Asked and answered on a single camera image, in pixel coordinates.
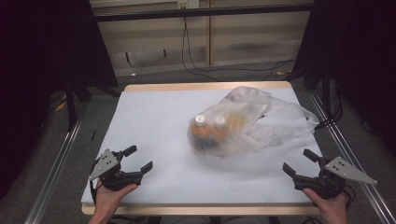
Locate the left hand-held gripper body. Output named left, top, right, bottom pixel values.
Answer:
left=88, top=148, right=145, bottom=192

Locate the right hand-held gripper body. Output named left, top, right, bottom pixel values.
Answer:
left=292, top=156, right=378, bottom=201

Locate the translucent white plastic bag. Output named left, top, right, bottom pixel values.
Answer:
left=186, top=86, right=320, bottom=158

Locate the yellow blue can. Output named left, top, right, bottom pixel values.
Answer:
left=188, top=114, right=219, bottom=156

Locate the person's left hand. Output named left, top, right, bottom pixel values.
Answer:
left=88, top=178, right=139, bottom=224

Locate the person's right hand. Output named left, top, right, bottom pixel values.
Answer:
left=302, top=187, right=349, bottom=224

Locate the black metal stand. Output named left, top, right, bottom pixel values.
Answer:
left=64, top=78, right=92, bottom=133
left=303, top=62, right=344, bottom=125

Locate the yellow floor tape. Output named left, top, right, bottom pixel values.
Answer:
left=54, top=92, right=68, bottom=113

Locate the wooden table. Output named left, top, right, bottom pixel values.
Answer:
left=80, top=81, right=323, bottom=217

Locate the black metal crossbar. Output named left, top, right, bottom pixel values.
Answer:
left=92, top=3, right=315, bottom=22

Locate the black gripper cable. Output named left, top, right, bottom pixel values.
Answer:
left=343, top=184, right=357, bottom=209

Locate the aluminium floor rail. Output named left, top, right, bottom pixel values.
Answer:
left=23, top=111, right=90, bottom=224
left=307, top=90, right=396, bottom=224

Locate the white wall socket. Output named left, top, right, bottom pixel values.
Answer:
left=177, top=0, right=200, bottom=9

